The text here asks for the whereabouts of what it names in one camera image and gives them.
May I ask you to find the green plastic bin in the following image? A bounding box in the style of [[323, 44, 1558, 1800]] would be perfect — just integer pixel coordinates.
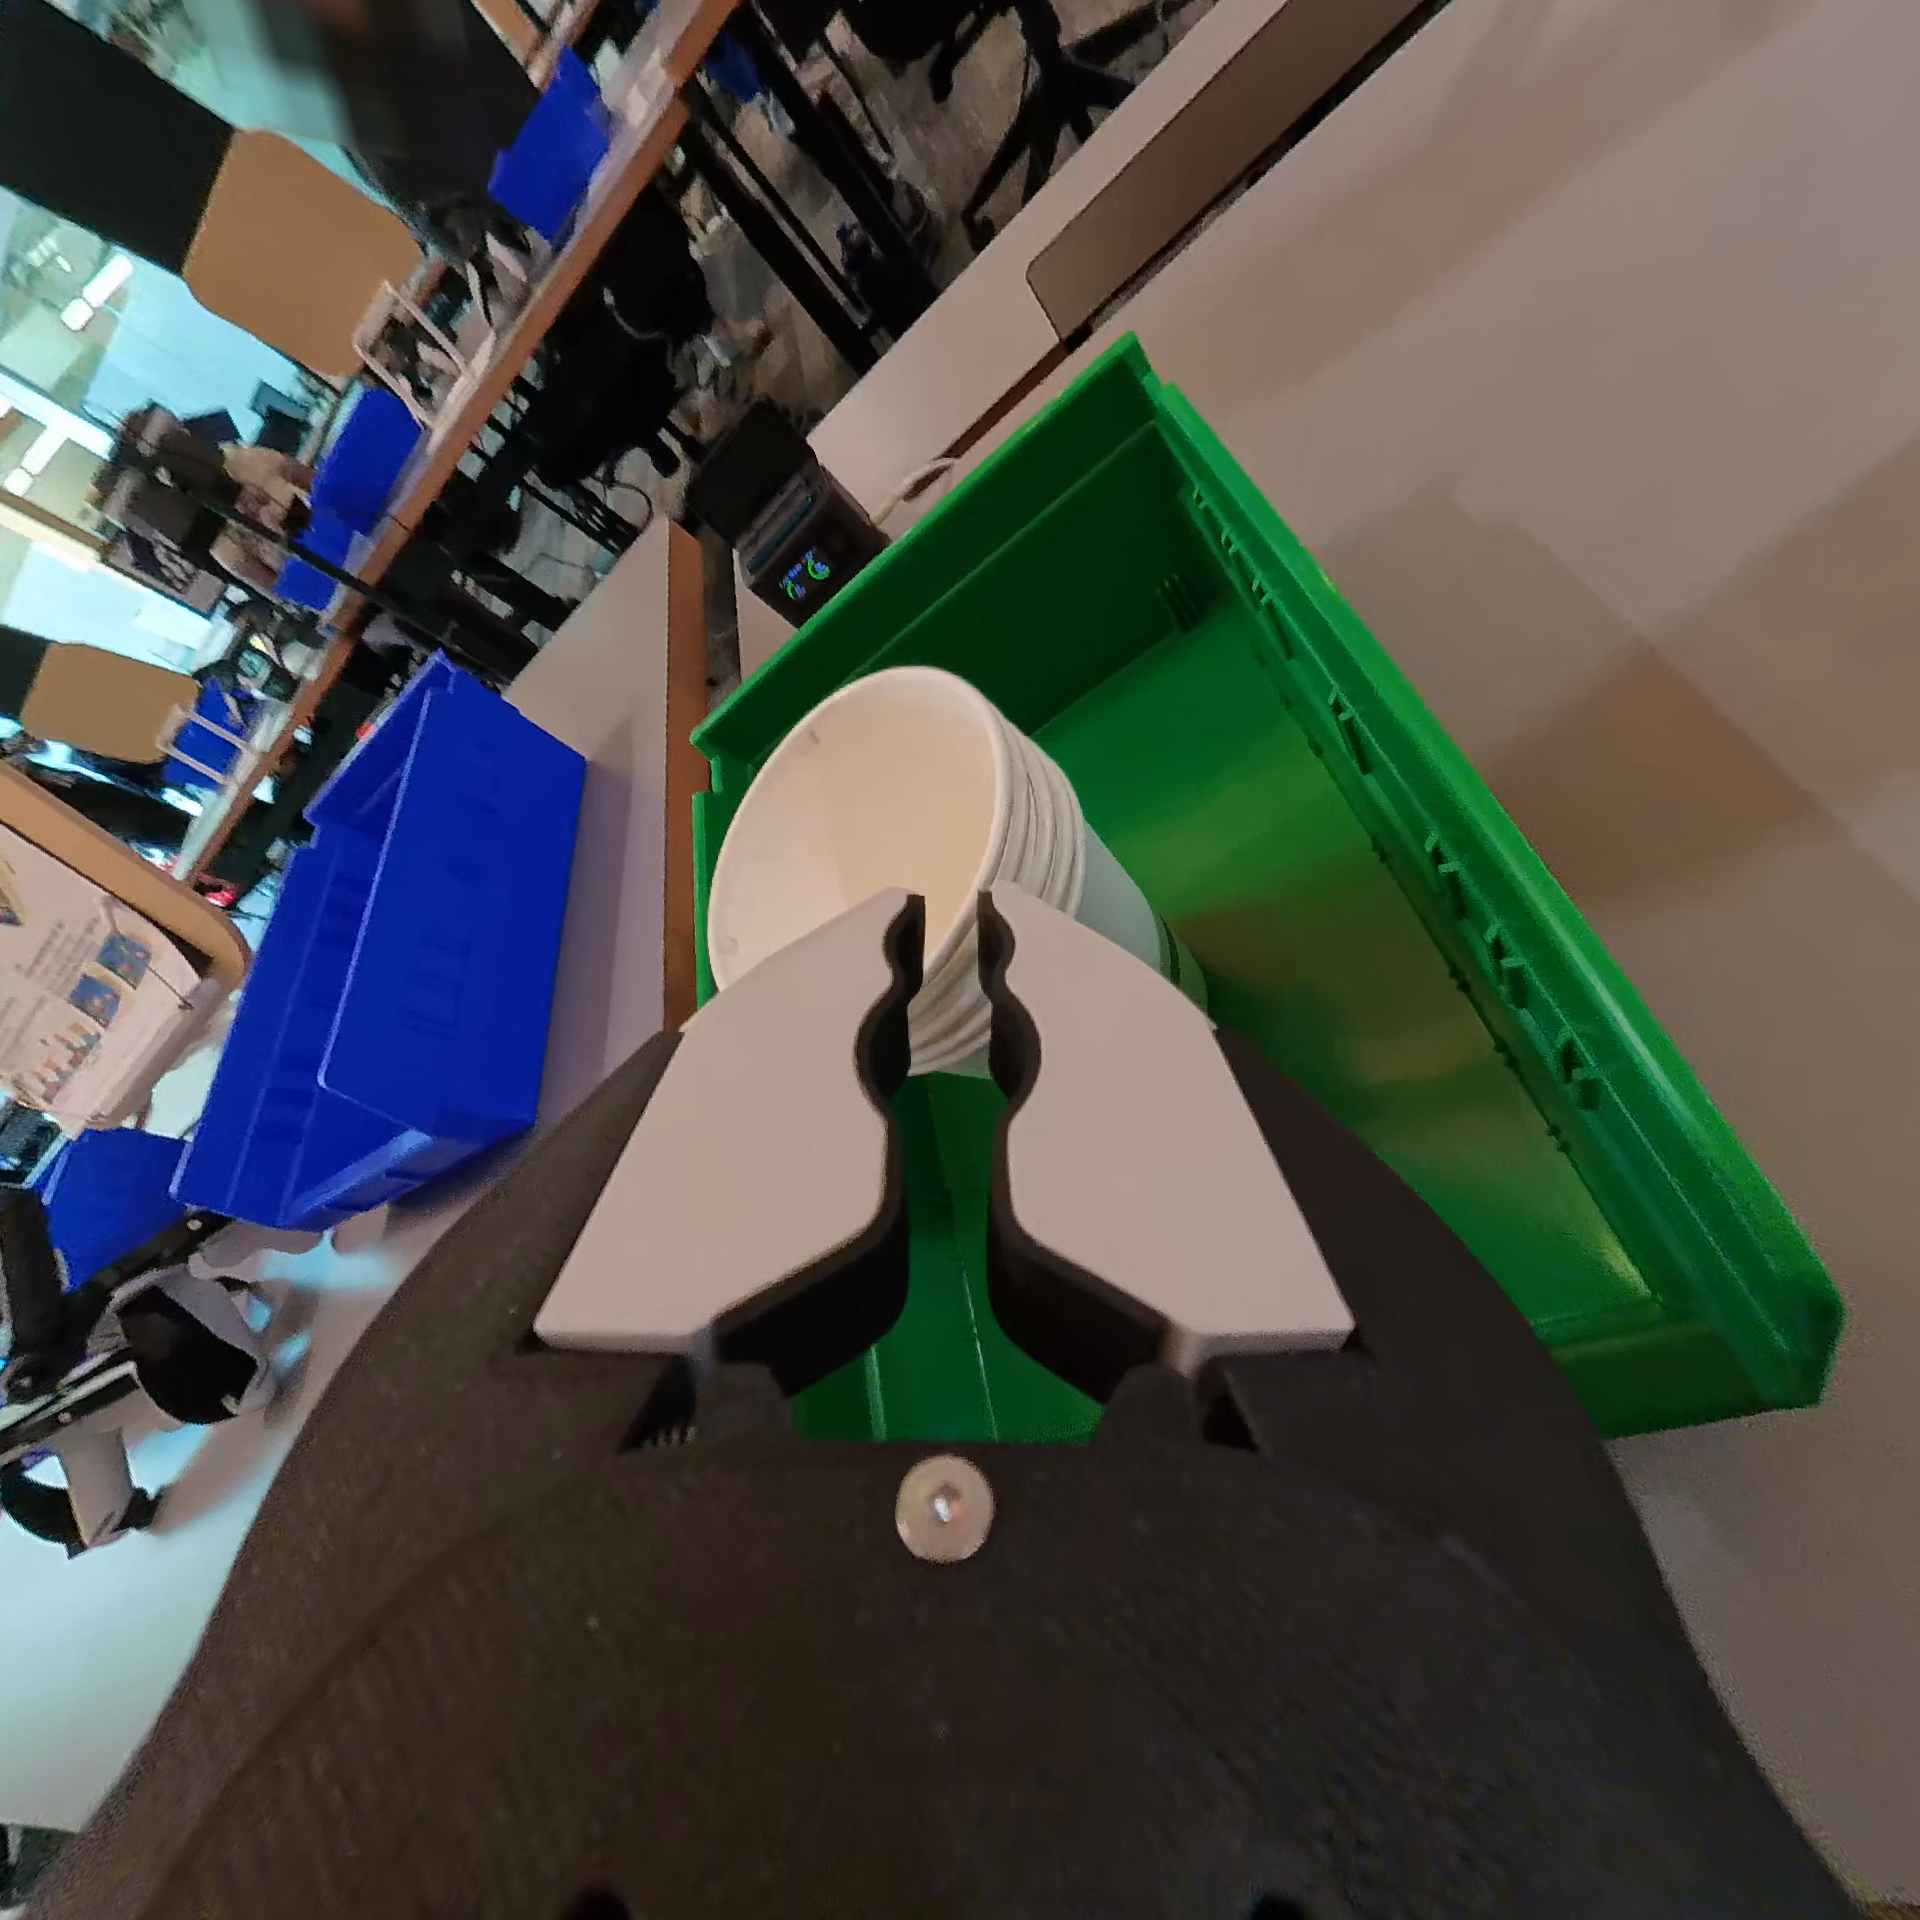
[[689, 331, 1847, 1450]]

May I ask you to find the instruction poster stand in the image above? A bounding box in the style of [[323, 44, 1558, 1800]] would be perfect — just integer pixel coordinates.
[[0, 763, 250, 1133]]

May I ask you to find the grey desk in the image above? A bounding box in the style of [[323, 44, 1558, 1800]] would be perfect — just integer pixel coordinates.
[[809, 0, 1920, 1920]]

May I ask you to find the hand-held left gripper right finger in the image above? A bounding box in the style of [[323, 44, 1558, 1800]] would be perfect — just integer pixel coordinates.
[[974, 887, 1359, 1411]]

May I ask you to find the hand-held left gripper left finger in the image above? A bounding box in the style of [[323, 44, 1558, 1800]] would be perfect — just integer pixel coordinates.
[[532, 887, 924, 1397]]

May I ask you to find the black office chair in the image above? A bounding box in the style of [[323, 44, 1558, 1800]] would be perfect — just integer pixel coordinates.
[[840, 0, 1141, 249]]

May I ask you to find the small blue bin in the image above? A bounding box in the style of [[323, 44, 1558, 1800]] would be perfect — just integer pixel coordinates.
[[486, 44, 617, 242]]

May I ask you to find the black power cube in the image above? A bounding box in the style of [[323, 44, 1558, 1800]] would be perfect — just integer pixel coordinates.
[[696, 402, 888, 623]]

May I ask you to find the long background table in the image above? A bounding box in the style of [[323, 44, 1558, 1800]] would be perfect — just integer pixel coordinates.
[[172, 0, 744, 887]]

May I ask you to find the black desk panel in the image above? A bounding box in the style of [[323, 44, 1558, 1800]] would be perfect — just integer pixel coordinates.
[[1026, 0, 1450, 343]]

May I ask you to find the black and white harness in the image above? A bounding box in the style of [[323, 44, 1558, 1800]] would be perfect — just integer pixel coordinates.
[[0, 1183, 288, 1561]]

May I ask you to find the blue plastic bin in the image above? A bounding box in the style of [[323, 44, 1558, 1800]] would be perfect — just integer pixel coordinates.
[[36, 1128, 198, 1291], [172, 651, 590, 1235]]

